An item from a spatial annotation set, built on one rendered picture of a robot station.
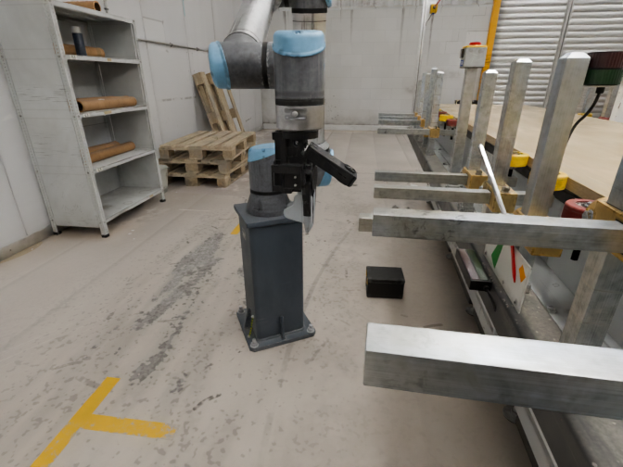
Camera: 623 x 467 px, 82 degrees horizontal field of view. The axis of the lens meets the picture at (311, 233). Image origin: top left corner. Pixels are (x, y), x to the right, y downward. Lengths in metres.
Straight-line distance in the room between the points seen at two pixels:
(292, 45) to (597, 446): 0.71
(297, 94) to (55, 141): 2.58
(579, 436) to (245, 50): 0.82
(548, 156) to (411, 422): 1.02
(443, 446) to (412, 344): 1.21
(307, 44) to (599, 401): 0.59
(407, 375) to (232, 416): 1.26
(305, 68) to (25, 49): 2.59
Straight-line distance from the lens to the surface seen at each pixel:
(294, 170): 0.70
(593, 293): 0.62
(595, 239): 0.53
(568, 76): 0.78
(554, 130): 0.79
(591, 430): 0.64
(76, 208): 3.20
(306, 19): 1.32
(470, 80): 1.51
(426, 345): 0.25
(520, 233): 0.50
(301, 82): 0.67
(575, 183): 1.03
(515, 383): 0.27
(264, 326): 1.69
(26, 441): 1.69
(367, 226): 0.74
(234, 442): 1.42
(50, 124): 3.10
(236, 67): 0.80
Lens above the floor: 1.12
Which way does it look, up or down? 23 degrees down
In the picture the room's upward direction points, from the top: straight up
